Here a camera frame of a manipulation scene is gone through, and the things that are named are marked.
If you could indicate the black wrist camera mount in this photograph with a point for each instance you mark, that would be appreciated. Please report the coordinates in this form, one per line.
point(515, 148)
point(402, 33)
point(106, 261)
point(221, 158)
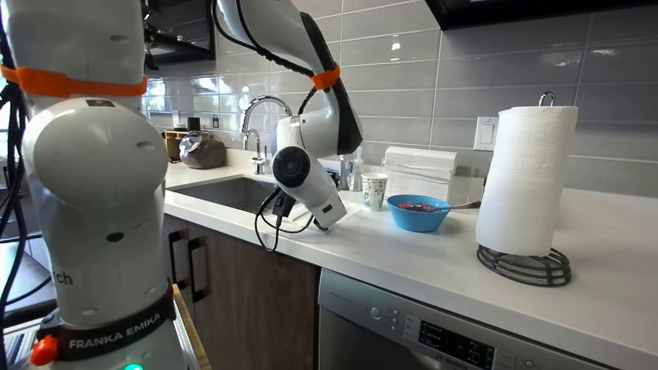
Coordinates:
point(285, 206)

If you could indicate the blue bowl with beads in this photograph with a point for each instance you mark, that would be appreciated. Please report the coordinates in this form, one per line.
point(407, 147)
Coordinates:
point(417, 217)

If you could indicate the small chrome tap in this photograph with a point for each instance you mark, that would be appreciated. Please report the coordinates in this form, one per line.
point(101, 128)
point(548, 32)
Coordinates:
point(260, 156)

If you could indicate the clear plastic bottle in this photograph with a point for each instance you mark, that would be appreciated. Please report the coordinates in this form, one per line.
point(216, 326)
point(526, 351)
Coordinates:
point(358, 177)

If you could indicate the white paper towel roll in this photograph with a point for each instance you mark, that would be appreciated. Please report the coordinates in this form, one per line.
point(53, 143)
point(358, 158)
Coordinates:
point(524, 186)

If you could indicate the black upper cabinet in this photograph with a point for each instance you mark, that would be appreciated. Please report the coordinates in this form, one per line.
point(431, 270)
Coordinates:
point(541, 11)

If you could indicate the tall chrome faucet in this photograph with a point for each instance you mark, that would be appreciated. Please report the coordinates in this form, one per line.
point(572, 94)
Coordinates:
point(264, 104)

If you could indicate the dark brown bag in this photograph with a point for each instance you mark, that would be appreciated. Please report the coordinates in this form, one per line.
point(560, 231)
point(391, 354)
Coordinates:
point(205, 154)

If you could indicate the paper towel roll on holder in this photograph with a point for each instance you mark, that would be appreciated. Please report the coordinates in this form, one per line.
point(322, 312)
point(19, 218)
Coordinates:
point(524, 270)

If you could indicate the brown jar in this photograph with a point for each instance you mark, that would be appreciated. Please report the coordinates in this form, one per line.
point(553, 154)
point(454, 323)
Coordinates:
point(175, 144)

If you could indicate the wooden frame edge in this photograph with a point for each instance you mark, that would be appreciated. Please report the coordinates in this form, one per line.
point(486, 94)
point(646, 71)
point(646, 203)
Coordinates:
point(191, 329)

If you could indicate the dark wall shelf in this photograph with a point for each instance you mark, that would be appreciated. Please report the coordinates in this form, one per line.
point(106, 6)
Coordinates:
point(177, 33)

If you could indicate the white wall outlet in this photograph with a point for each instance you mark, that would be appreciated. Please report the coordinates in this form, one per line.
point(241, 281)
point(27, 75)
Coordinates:
point(486, 133)

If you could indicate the stack of white napkins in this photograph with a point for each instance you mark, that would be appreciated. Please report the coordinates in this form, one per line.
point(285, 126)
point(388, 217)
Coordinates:
point(420, 171)

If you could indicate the stainless steel dishwasher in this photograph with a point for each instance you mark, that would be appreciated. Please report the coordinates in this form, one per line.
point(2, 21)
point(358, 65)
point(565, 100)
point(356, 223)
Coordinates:
point(383, 329)

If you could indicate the brown wooden cabinet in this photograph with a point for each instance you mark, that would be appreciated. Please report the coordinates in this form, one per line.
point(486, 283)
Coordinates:
point(260, 309)

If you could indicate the printed white paper cup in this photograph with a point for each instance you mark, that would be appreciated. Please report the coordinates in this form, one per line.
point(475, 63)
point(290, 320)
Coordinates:
point(375, 195)

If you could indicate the stainless steel sink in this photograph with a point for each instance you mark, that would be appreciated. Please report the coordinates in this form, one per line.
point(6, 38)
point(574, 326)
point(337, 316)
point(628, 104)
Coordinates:
point(219, 192)

